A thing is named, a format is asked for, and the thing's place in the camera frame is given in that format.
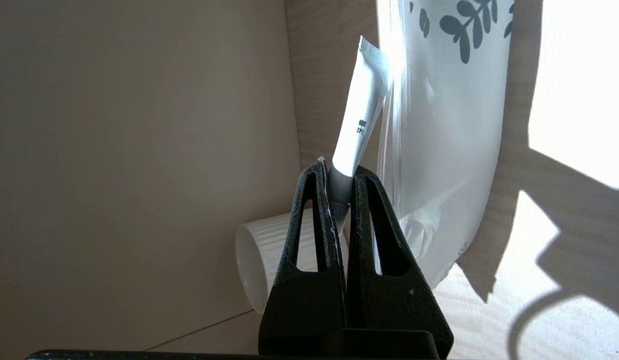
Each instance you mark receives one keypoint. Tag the small white strip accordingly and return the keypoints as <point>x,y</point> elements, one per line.
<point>359,115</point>

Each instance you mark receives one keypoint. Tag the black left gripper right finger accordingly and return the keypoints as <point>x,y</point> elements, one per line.
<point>394,310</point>

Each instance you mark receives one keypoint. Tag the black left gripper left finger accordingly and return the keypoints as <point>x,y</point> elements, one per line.
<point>309,310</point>

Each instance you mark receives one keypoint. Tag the light wood shelf desk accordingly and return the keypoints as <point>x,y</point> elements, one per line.
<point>139,150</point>

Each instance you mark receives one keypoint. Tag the white ribbed ceramic mug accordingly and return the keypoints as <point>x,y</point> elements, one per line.
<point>259,260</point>

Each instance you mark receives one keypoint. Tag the white floral zipper pouch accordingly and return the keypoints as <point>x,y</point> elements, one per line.
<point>439,150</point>

